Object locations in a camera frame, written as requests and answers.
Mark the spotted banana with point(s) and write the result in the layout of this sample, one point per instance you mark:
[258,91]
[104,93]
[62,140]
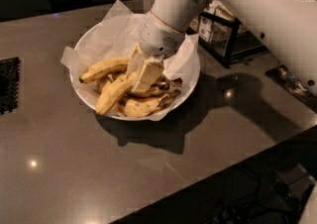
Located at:
[134,107]
[161,86]

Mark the yellow banana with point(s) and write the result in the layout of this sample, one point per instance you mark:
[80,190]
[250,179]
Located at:
[104,67]
[112,93]

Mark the white bowl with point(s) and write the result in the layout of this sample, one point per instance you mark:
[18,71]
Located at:
[190,82]

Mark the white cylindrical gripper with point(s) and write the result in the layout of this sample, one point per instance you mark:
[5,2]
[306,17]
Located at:
[159,39]

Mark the dark coaster on counter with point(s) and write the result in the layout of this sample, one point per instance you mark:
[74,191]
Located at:
[291,83]

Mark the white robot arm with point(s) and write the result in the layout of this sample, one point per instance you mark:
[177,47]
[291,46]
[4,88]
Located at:
[288,28]

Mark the white paper liner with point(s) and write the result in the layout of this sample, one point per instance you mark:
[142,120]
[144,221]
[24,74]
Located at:
[112,36]

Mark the black perforated mat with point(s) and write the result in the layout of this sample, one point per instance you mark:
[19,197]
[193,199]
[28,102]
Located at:
[9,84]

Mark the bottom spotted banana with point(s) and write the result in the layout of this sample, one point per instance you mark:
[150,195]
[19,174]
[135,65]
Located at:
[134,107]

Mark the black wire condiment rack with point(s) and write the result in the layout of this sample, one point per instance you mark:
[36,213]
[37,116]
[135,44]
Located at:
[224,37]

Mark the middle spotted banana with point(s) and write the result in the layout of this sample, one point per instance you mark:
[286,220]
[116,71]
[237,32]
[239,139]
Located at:
[161,86]

